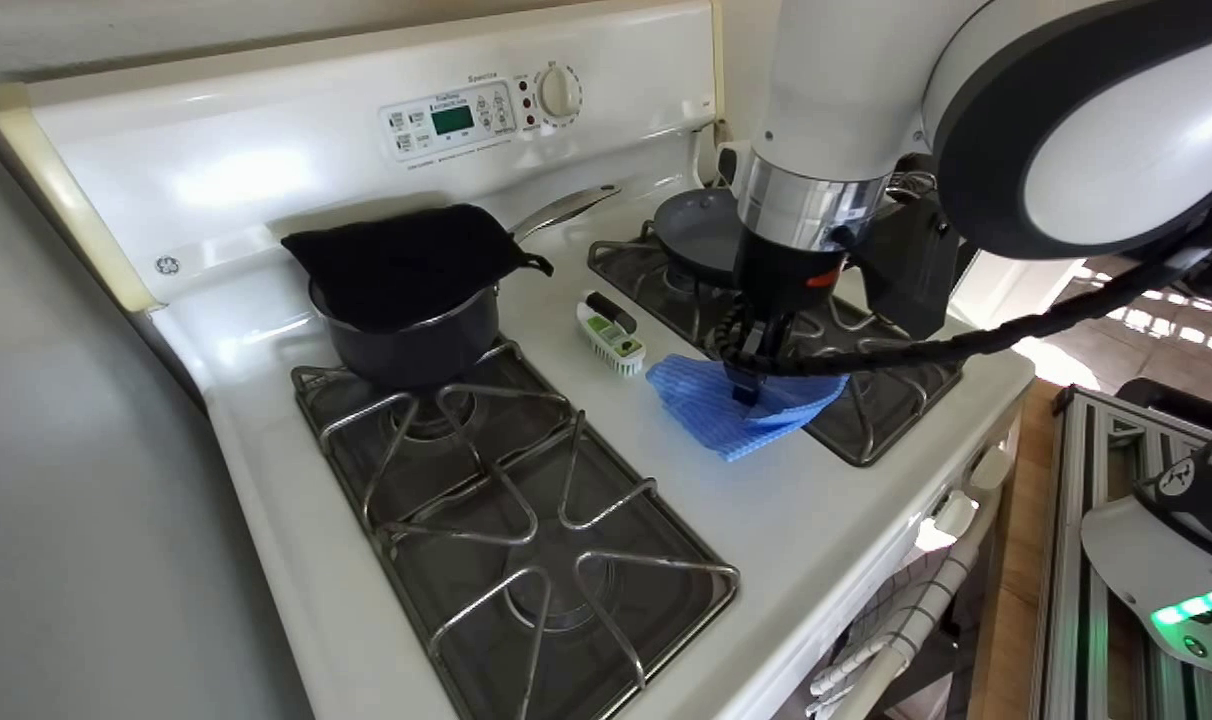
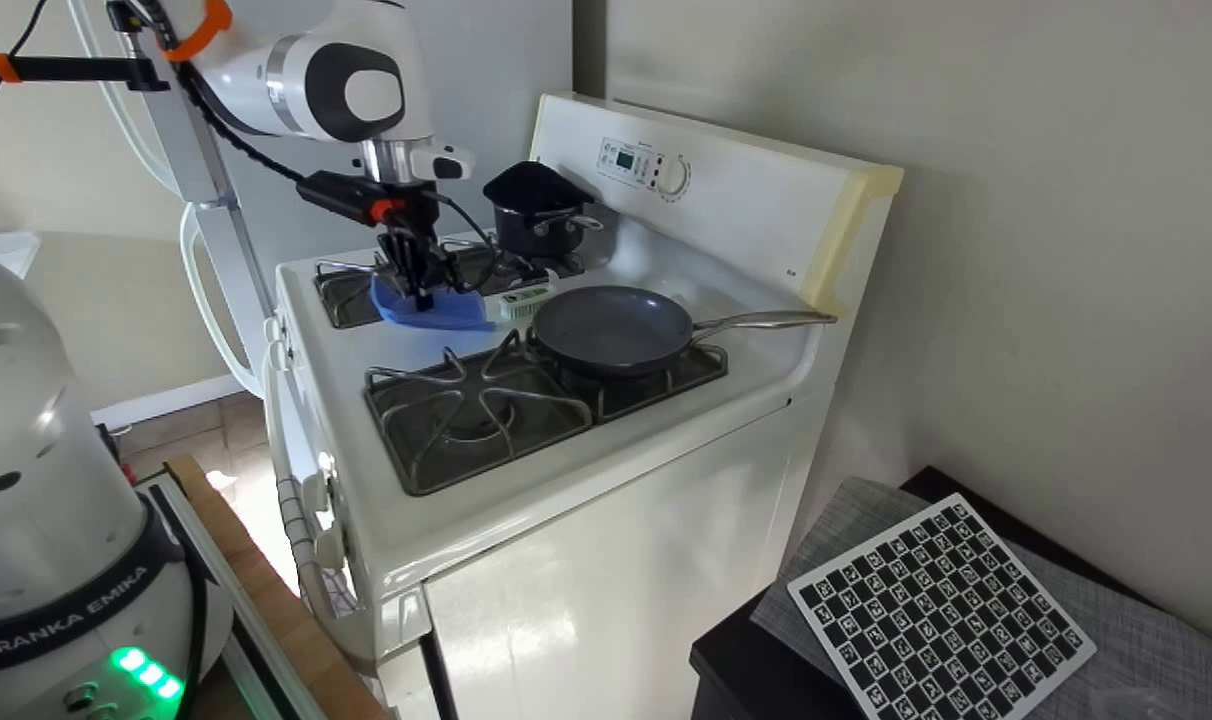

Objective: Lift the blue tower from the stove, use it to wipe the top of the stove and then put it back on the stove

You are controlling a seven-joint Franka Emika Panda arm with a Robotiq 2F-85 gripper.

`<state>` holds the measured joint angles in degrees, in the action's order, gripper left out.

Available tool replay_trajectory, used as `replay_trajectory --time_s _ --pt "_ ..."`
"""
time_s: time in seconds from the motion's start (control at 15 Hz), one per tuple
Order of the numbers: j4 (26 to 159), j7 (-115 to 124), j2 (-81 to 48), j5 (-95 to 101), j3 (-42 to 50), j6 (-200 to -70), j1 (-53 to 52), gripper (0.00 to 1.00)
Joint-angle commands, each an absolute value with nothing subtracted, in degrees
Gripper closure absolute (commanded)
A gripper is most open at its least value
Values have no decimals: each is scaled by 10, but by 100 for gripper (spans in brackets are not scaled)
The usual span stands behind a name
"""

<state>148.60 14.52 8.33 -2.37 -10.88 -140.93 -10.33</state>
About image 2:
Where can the silver camera stand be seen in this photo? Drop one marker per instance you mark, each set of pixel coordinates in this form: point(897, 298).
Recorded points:
point(210, 187)

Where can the white oven dial knob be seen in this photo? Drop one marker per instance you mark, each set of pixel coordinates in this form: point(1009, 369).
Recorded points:
point(672, 174)

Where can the grey table mat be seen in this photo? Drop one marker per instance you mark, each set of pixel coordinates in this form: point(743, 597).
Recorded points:
point(1138, 655)

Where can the striped hanging dish towel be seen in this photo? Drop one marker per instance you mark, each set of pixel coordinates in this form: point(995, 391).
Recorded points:
point(312, 532)

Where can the black grate under pot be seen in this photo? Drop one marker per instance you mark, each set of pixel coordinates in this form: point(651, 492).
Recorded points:
point(348, 298)

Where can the black cooking pot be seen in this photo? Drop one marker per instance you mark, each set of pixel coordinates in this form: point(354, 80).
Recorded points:
point(545, 224)

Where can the grey refrigerator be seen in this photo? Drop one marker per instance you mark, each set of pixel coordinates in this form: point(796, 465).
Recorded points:
point(499, 67)

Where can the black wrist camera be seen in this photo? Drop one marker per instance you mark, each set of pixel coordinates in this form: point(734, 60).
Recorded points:
point(344, 198)

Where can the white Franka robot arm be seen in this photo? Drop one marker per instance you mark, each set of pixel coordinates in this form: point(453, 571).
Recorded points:
point(338, 86)

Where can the green white kitchen thermometer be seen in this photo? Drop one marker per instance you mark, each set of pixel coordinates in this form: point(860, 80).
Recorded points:
point(527, 302)

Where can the dark frying pan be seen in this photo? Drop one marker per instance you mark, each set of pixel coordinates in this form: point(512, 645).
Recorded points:
point(608, 328)

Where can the black side table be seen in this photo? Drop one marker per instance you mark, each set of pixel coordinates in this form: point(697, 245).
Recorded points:
point(731, 666)

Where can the blue striped cleaning towel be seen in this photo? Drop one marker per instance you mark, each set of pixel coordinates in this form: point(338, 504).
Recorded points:
point(448, 312)

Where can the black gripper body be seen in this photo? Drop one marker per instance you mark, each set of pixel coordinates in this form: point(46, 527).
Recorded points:
point(410, 222)

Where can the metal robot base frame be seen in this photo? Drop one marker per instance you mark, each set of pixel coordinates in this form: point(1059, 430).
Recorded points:
point(224, 666)

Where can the wooden board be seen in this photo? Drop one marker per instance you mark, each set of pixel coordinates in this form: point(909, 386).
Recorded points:
point(268, 601)

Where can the white gas stove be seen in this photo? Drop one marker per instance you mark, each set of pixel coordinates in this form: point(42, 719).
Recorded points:
point(606, 586)

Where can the checkered calibration board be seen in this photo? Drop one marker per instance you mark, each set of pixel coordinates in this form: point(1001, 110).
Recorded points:
point(938, 613)

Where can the black grate under pan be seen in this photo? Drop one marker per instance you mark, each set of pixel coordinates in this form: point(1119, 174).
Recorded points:
point(499, 413)

